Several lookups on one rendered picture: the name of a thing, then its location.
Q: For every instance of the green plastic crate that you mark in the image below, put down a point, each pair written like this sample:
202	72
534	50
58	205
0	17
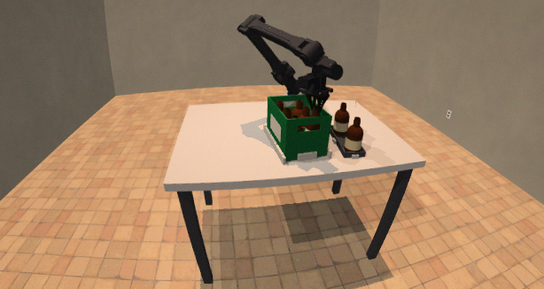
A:
285	131

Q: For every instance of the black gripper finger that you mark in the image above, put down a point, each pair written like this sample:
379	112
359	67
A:
310	100
320	101

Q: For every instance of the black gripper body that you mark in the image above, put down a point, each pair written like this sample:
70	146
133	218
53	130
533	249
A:
317	92

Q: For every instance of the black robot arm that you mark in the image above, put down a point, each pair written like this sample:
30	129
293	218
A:
306	49

